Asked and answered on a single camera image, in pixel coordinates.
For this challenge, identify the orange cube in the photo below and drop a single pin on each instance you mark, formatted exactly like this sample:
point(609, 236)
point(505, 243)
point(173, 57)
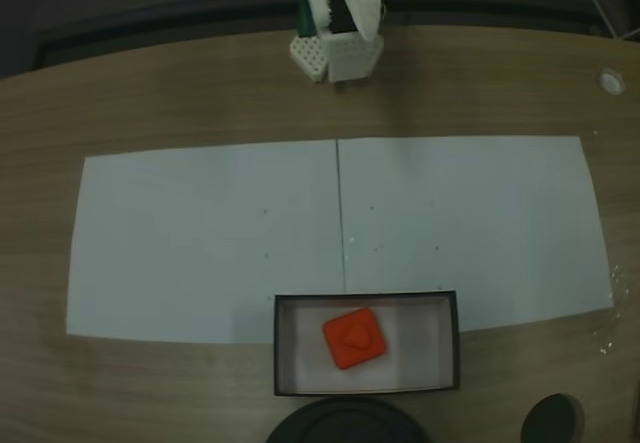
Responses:
point(355, 339)

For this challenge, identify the dark round table grommet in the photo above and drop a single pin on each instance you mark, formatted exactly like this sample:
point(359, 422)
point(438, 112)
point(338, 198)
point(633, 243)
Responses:
point(550, 420)

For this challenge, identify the white paper sheet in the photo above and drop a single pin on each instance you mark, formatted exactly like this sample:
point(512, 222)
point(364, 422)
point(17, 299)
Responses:
point(475, 223)
point(200, 243)

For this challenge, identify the brown cardboard box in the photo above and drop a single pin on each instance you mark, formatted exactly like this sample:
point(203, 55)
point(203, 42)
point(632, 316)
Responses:
point(425, 343)

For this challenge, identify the black round-base stand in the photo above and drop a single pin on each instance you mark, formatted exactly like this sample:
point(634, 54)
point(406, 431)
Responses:
point(345, 423)

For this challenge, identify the white round cap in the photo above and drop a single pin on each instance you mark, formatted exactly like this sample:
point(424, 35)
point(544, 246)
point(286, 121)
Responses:
point(611, 82)

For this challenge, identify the white tubular chair frame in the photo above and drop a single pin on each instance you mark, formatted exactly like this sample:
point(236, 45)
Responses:
point(612, 18)

